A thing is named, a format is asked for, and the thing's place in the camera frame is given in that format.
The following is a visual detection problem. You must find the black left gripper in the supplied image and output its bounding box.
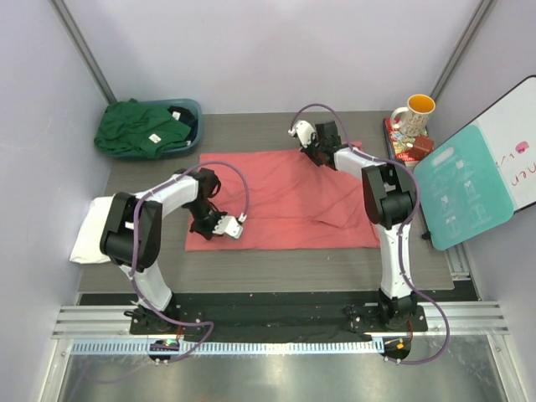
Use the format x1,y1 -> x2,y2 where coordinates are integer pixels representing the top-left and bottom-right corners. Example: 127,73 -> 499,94
186,200 -> 229,241

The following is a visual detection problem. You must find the pink t-shirt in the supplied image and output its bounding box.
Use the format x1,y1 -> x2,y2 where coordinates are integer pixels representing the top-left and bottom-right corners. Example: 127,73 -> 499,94
184,149 -> 379,252

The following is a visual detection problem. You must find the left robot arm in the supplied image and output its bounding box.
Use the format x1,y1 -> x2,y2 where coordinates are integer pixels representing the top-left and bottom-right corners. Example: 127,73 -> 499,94
100,167 -> 226,335

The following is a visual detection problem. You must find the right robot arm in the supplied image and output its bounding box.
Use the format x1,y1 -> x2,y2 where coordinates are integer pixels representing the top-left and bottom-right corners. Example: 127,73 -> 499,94
289,120 -> 418,331

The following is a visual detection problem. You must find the red book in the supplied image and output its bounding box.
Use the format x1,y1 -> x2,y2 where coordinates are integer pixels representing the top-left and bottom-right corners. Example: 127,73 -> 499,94
383,118 -> 428,170

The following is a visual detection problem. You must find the white mug orange inside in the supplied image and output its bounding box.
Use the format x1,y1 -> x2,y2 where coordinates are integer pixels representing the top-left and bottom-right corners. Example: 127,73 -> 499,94
389,94 -> 436,137

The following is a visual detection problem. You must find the small brown box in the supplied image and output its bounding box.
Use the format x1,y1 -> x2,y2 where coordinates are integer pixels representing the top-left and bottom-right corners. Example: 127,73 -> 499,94
409,136 -> 435,161

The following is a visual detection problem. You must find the blue plastic bin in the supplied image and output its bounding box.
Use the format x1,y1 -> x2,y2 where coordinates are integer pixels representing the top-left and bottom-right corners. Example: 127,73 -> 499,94
109,98 -> 204,160

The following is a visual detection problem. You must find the dark navy t-shirt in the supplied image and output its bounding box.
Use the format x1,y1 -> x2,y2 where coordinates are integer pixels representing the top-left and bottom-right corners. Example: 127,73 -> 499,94
167,106 -> 198,136

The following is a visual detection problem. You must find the green t-shirt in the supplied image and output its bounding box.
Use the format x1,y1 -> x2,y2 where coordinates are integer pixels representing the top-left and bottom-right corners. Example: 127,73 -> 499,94
93,98 -> 190,159

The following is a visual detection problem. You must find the folded white t-shirt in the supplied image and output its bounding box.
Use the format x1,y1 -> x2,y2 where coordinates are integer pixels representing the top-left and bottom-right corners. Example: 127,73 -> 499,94
70,197 -> 113,265

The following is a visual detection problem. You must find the teal folding board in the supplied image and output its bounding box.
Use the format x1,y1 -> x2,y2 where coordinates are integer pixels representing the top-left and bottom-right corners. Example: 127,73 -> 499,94
414,125 -> 514,250

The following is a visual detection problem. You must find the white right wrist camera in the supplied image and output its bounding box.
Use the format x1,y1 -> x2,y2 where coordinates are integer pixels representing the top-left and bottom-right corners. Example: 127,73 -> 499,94
288,120 -> 317,148

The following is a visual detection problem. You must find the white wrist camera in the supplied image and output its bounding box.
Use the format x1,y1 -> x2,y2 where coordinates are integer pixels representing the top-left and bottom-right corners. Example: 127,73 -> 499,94
212,214 -> 246,240
288,120 -> 317,148

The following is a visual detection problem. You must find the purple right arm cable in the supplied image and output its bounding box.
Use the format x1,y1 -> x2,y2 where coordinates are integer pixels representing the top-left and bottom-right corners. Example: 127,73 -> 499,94
291,103 -> 451,366

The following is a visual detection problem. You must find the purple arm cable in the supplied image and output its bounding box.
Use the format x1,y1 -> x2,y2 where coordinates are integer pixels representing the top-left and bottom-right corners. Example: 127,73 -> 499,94
291,103 -> 451,366
130,162 -> 252,365

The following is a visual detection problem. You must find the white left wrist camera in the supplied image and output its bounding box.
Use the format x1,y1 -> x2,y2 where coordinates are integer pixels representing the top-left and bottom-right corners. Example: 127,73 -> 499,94
212,214 -> 246,240

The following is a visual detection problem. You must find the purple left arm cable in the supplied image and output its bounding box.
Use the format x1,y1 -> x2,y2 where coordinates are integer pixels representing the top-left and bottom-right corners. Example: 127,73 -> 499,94
130,162 -> 252,365

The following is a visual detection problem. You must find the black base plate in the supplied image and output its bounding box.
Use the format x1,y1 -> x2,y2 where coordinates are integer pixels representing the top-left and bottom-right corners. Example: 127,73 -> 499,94
155,291 -> 428,343

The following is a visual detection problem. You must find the aluminium rail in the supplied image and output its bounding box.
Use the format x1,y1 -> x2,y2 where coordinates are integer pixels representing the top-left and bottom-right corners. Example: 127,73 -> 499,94
53,301 -> 508,359

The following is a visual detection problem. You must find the whiteboard with black frame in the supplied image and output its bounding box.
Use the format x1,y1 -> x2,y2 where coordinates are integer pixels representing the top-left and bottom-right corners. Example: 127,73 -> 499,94
467,75 -> 535,213

